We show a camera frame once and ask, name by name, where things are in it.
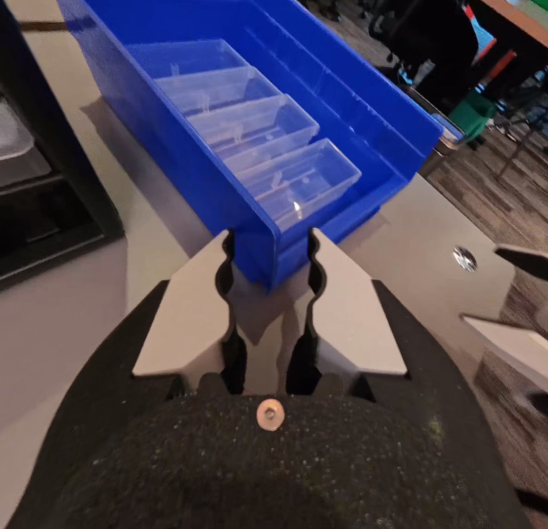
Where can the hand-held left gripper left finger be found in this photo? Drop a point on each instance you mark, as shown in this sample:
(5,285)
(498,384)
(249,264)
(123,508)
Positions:
(180,323)

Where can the small clear plastic drawer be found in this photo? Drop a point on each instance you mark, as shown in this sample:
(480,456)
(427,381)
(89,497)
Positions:
(192,56)
(257,122)
(222,88)
(299,178)

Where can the black drawer cabinet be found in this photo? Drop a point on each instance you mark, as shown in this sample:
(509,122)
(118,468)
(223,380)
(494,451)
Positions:
(51,152)

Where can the long wooden table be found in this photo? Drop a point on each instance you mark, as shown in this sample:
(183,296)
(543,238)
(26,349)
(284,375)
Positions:
(509,11)

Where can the blue plastic bin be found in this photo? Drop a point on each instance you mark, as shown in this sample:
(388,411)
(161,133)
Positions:
(180,160)

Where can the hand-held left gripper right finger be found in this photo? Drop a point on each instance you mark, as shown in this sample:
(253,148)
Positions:
(355,323)

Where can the green storage box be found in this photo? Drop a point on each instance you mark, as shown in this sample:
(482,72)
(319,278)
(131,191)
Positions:
(473,113)

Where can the round metal table grommet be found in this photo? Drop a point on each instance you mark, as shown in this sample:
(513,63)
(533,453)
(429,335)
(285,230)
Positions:
(464,259)

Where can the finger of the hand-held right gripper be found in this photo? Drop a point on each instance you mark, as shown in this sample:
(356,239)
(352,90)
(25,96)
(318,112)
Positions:
(526,259)
(518,345)

